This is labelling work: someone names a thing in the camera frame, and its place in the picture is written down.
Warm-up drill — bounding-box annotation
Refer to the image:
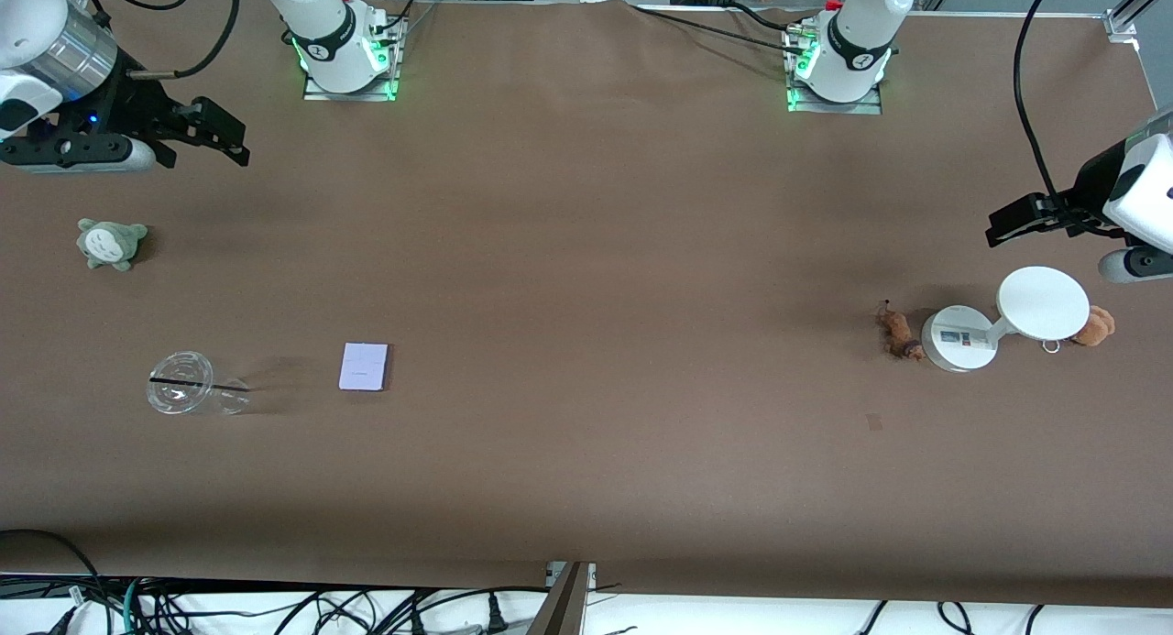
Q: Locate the grey totoro plush toy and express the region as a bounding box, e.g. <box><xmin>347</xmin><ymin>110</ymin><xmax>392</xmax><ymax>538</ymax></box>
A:
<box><xmin>76</xmin><ymin>217</ymin><xmax>149</xmax><ymax>272</ymax></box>

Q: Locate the black drinking straw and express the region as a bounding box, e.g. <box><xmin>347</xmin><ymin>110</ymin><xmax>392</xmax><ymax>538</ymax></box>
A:
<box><xmin>149</xmin><ymin>376</ymin><xmax>250</xmax><ymax>393</ymax></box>

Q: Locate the clear plastic cup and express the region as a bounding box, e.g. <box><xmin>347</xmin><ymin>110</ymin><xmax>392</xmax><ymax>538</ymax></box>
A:
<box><xmin>147</xmin><ymin>351</ymin><xmax>251</xmax><ymax>416</ymax></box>

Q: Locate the dark wooden beam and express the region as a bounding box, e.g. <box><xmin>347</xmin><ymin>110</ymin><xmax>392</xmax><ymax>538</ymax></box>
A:
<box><xmin>525</xmin><ymin>564</ymin><xmax>592</xmax><ymax>635</ymax></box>

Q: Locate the brown plush keychain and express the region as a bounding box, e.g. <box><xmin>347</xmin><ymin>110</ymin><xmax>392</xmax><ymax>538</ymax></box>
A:
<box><xmin>1042</xmin><ymin>305</ymin><xmax>1116</xmax><ymax>354</ymax></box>

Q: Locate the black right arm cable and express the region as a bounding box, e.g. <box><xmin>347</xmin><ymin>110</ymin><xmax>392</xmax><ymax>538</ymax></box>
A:
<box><xmin>55</xmin><ymin>0</ymin><xmax>241</xmax><ymax>79</ymax></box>

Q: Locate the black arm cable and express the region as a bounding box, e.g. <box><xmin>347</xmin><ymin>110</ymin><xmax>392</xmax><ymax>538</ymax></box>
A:
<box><xmin>55</xmin><ymin>0</ymin><xmax>241</xmax><ymax>79</ymax></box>
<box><xmin>1013</xmin><ymin>0</ymin><xmax>1064</xmax><ymax>205</ymax></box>

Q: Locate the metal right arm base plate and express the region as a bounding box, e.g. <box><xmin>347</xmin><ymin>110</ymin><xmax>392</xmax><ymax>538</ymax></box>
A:
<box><xmin>302</xmin><ymin>12</ymin><xmax>404</xmax><ymax>102</ymax></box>

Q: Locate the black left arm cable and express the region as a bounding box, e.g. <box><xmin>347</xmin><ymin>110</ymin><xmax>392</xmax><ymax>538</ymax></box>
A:
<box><xmin>1013</xmin><ymin>0</ymin><xmax>1064</xmax><ymax>205</ymax></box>

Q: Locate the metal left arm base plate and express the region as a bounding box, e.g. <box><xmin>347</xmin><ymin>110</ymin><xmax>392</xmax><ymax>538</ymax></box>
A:
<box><xmin>786</xmin><ymin>26</ymin><xmax>882</xmax><ymax>115</ymax></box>

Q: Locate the short black table cable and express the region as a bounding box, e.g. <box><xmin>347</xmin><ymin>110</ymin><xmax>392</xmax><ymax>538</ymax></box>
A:
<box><xmin>729</xmin><ymin>1</ymin><xmax>812</xmax><ymax>31</ymax></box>

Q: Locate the long black table cable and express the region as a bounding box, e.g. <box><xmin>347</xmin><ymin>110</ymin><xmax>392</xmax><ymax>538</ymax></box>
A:
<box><xmin>630</xmin><ymin>5</ymin><xmax>798</xmax><ymax>49</ymax></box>

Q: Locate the thick black floor cable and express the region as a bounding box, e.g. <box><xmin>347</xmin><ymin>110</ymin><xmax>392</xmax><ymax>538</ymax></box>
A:
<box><xmin>0</xmin><ymin>529</ymin><xmax>102</xmax><ymax>586</ymax></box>

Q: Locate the green floor cable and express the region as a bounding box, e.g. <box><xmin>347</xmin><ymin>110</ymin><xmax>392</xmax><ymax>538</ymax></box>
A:
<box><xmin>122</xmin><ymin>575</ymin><xmax>148</xmax><ymax>635</ymax></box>

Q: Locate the silver metal clamp bracket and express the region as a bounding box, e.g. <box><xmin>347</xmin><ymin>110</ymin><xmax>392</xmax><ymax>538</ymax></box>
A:
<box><xmin>546</xmin><ymin>562</ymin><xmax>597</xmax><ymax>592</ymax></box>

